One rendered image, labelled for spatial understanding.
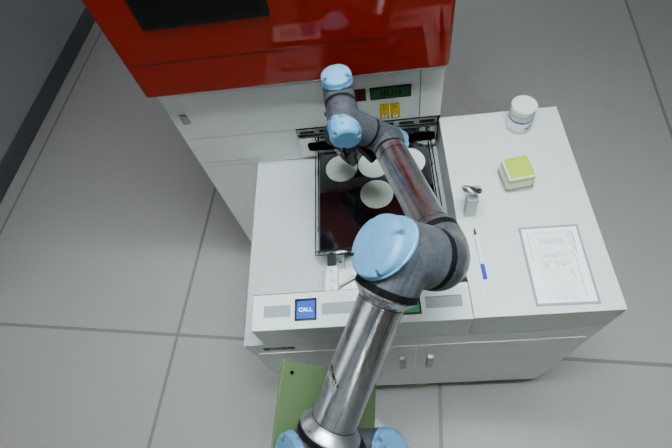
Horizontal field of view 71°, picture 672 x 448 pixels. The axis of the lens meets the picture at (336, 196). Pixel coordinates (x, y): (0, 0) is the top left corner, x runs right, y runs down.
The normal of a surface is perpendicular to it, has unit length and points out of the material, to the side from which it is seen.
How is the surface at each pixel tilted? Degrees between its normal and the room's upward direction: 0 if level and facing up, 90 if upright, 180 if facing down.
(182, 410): 0
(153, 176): 0
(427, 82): 90
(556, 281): 0
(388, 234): 42
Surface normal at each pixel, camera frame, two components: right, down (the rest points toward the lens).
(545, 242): -0.12, -0.51
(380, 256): -0.75, -0.37
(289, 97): 0.02, 0.85
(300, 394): 0.60, -0.37
